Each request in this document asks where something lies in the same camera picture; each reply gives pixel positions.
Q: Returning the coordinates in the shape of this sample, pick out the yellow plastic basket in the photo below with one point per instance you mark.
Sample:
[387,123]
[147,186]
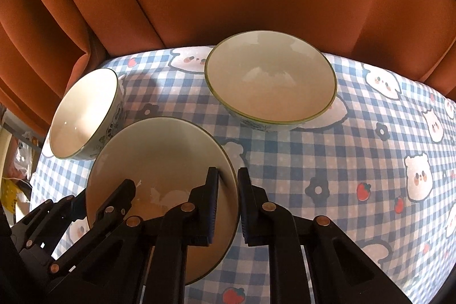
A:
[10,195]

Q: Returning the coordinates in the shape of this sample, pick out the blue checkered bear tablecloth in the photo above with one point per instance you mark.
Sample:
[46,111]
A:
[338,154]

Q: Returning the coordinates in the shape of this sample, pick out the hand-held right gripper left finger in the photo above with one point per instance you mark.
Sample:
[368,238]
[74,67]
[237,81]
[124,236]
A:
[213,208]

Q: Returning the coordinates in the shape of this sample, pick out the cream floral bowl green rim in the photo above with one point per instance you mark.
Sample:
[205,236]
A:
[270,76]
[82,115]
[160,154]

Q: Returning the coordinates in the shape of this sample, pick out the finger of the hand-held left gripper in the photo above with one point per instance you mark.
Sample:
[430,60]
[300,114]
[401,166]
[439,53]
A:
[53,215]
[117,200]

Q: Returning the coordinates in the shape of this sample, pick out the clear plastic bag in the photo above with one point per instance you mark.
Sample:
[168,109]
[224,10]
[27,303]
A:
[20,156]

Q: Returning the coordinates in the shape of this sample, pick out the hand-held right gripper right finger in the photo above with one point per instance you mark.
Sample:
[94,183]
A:
[245,208]

